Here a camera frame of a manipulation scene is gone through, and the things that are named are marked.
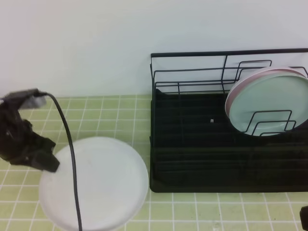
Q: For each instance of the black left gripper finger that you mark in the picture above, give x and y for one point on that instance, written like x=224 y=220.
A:
x=45 y=161

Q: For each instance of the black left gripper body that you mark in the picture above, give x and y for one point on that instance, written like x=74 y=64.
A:
x=18 y=141

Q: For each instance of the white round plate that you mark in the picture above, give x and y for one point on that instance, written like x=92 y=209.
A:
x=112 y=184

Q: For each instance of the mint green plate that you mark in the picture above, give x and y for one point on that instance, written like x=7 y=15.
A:
x=270 y=105

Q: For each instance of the pink plate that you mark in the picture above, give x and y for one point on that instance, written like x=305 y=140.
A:
x=244 y=81

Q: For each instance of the black right gripper tip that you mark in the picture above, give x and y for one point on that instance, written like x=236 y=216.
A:
x=304 y=217

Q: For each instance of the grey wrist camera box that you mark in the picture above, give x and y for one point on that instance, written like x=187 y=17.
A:
x=24 y=99

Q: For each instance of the black wire dish rack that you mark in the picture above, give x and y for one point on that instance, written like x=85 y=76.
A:
x=194 y=146

